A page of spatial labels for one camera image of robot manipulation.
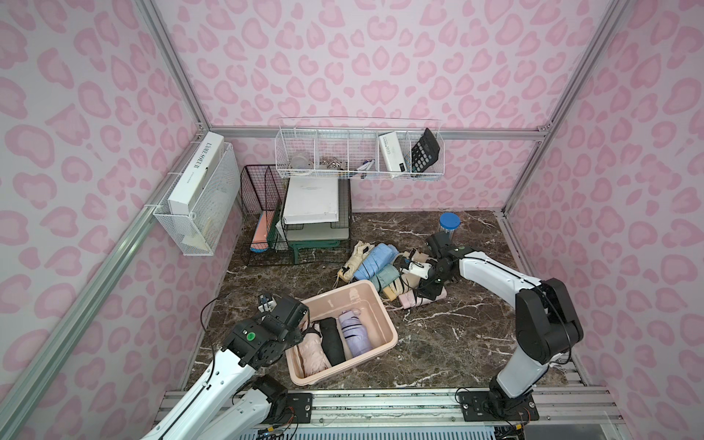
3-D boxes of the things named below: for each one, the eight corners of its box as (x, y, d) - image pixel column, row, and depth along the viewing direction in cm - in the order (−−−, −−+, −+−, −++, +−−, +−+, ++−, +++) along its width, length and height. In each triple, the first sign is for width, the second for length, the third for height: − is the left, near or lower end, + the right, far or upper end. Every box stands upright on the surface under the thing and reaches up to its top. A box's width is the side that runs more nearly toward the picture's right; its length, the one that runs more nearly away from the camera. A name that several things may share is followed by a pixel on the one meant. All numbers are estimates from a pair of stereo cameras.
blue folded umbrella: (354, 280, 101) (353, 268, 95) (381, 248, 110) (381, 236, 104) (371, 291, 98) (372, 280, 92) (397, 258, 107) (399, 246, 101)
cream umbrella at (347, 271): (338, 279, 100) (336, 270, 95) (361, 249, 109) (360, 238, 104) (350, 286, 99) (349, 276, 94) (372, 254, 108) (372, 244, 103)
